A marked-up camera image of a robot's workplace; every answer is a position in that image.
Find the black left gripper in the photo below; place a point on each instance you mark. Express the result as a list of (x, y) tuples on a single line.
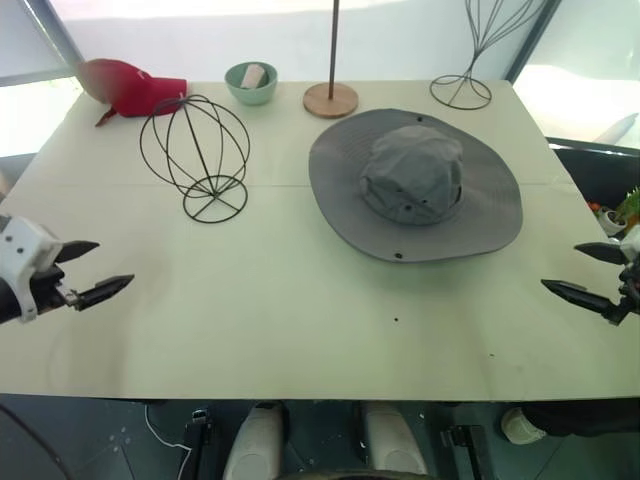
[(47, 290)]

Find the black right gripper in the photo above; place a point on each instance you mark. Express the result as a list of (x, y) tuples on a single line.
[(629, 295)]

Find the grey wide-brim hat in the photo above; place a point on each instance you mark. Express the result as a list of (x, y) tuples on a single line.
[(415, 185)]

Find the wooden pole stand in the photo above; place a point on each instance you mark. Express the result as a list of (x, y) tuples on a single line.
[(331, 102)]

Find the small potted plant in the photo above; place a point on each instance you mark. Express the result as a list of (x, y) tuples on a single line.
[(627, 207)]

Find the black bin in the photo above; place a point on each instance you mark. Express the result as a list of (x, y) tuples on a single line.
[(595, 170)]

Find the white round cap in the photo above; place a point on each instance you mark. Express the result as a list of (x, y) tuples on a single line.
[(520, 426)]

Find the red baseball cap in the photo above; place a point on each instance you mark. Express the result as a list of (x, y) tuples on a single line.
[(132, 90)]

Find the green ceramic bowl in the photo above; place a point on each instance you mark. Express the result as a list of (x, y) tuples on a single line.
[(251, 95)]

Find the white robot leg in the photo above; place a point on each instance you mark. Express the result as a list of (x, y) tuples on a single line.
[(392, 445), (255, 445)]

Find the pale pink cylinder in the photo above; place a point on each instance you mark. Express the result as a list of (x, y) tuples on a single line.
[(253, 76)]

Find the black metal bracket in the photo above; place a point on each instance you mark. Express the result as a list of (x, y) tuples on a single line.
[(465, 450), (200, 440)]

